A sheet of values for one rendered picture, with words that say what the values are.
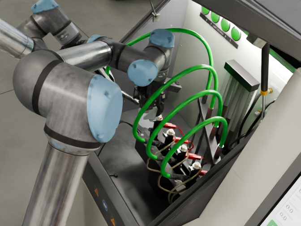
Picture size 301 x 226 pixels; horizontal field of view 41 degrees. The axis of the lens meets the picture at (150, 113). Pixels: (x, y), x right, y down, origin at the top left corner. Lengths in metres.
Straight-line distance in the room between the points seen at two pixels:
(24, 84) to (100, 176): 0.71
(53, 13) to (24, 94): 0.57
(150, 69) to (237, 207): 0.47
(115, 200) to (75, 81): 0.70
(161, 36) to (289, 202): 0.57
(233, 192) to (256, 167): 0.12
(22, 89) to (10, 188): 1.84
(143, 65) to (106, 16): 3.04
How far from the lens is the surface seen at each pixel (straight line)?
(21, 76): 0.79
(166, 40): 1.16
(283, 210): 1.11
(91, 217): 1.68
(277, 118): 1.07
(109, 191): 1.39
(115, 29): 3.91
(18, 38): 1.18
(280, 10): 1.39
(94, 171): 1.43
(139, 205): 1.51
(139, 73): 1.09
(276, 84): 1.34
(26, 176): 2.63
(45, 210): 0.82
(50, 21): 1.31
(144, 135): 1.52
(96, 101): 0.72
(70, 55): 0.93
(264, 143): 1.11
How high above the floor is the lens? 2.09
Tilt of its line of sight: 43 degrees down
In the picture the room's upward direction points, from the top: 11 degrees clockwise
